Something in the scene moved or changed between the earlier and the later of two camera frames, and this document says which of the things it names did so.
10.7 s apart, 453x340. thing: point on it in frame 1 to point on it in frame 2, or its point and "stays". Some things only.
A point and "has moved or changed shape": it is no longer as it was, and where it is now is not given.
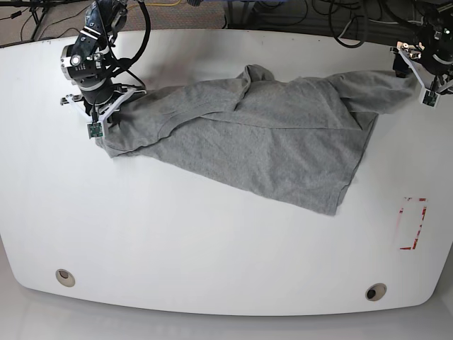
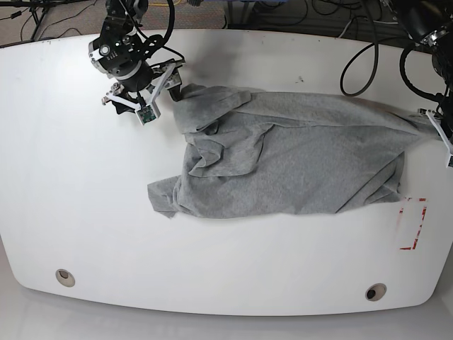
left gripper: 114,119 to 144,89
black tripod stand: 38,8 stays
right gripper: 402,69 to 434,116
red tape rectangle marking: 424,213 stays
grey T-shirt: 301,137 has moved or changed shape
